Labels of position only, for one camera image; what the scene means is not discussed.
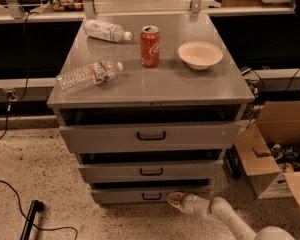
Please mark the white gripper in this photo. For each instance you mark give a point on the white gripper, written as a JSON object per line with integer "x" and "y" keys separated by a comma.
{"x": 189, "y": 204}

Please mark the grey bottom drawer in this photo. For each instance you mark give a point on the grey bottom drawer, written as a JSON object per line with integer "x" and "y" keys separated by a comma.
{"x": 143, "y": 195}

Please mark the grey drawer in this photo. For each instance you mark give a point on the grey drawer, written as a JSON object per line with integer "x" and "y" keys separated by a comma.
{"x": 150, "y": 171}
{"x": 143, "y": 195}
{"x": 149, "y": 137}

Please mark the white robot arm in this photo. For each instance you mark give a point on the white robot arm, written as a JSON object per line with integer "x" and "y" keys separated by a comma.
{"x": 219, "y": 213}

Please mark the grey middle drawer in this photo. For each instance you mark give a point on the grey middle drawer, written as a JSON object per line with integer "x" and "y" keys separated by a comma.
{"x": 150, "y": 171}

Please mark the grey top drawer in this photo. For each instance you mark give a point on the grey top drawer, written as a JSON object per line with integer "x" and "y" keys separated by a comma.
{"x": 149, "y": 137}

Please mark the grey metal drawer cabinet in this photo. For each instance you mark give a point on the grey metal drawer cabinet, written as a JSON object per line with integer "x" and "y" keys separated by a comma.
{"x": 170, "y": 92}

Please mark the open cardboard box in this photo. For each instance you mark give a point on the open cardboard box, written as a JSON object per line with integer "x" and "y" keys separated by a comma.
{"x": 277, "y": 123}

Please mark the black bar on floor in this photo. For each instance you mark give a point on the black bar on floor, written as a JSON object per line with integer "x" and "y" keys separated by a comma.
{"x": 35, "y": 207}

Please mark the white paper bowl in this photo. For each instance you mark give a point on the white paper bowl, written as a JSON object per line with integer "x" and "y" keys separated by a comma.
{"x": 199, "y": 55}

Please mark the clear crushed water bottle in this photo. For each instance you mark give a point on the clear crushed water bottle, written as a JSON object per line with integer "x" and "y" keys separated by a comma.
{"x": 94, "y": 74}

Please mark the red soda can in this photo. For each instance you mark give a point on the red soda can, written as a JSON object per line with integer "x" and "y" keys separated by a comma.
{"x": 149, "y": 45}

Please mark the white labelled water bottle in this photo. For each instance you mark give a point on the white labelled water bottle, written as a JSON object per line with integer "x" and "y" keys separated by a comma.
{"x": 106, "y": 31}

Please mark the power strip with cables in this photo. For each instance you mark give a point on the power strip with cables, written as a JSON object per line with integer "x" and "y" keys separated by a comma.
{"x": 256, "y": 86}

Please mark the wall power outlet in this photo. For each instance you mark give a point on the wall power outlet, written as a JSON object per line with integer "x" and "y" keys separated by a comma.
{"x": 11, "y": 95}

